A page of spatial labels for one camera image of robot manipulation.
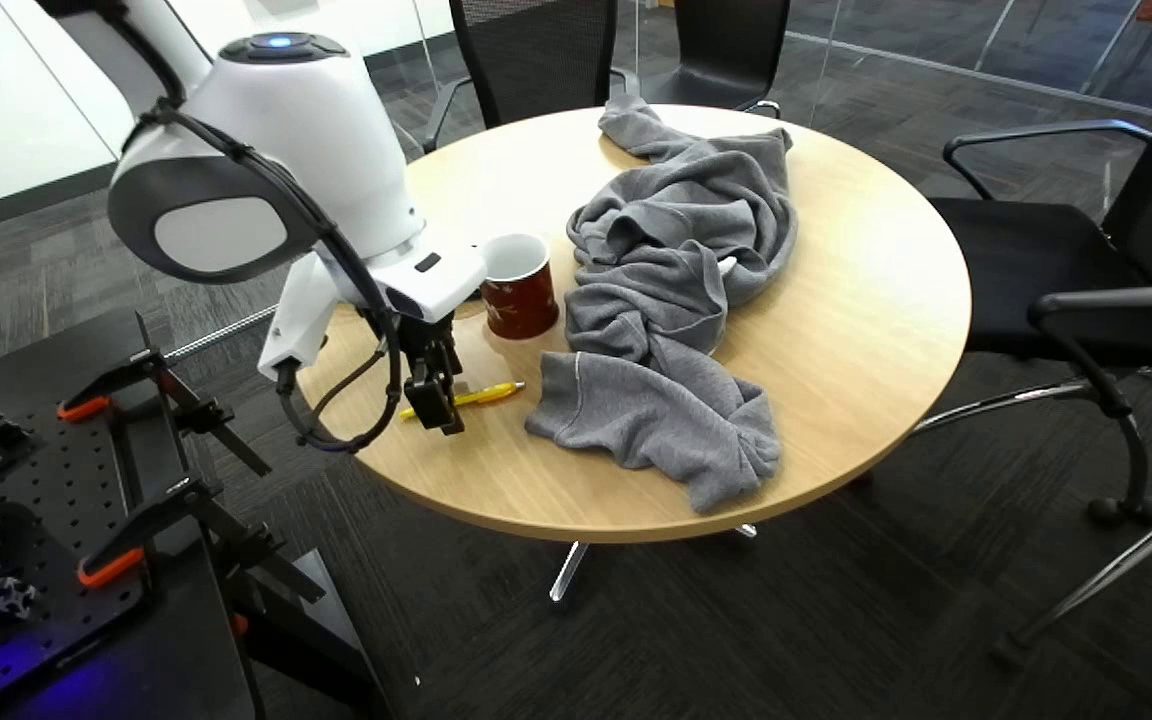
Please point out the black mesh office chair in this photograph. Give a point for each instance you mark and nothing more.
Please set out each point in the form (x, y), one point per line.
(1069, 265)
(536, 44)
(1110, 374)
(736, 40)

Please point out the grey crumpled cloth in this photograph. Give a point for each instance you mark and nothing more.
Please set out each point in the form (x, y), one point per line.
(670, 265)

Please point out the yellow pen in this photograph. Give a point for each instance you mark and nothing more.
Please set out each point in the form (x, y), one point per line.
(490, 395)

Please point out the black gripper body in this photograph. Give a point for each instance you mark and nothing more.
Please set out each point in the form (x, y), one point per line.
(428, 351)

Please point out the red and white mug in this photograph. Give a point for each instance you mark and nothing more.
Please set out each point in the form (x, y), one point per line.
(522, 302)

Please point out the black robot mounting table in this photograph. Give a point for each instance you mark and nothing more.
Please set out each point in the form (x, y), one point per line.
(28, 512)

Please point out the chrome table base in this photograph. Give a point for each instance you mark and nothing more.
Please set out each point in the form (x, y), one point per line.
(568, 570)

